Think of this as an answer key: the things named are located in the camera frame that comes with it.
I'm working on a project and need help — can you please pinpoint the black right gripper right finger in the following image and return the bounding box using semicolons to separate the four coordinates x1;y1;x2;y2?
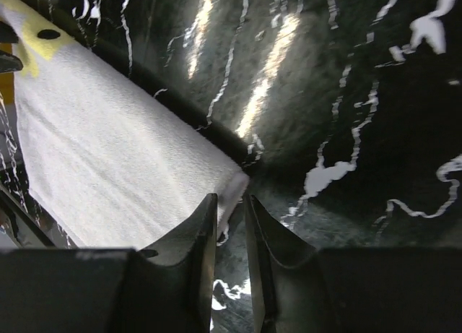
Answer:
244;196;461;332

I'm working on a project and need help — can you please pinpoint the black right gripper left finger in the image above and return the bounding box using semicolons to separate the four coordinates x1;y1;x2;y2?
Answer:
1;194;217;332

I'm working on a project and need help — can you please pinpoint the grey towel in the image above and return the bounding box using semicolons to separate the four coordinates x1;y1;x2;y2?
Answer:
1;0;248;249

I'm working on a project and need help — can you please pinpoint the yellow plastic tray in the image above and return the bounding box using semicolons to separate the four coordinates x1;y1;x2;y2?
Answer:
0;72;14;104

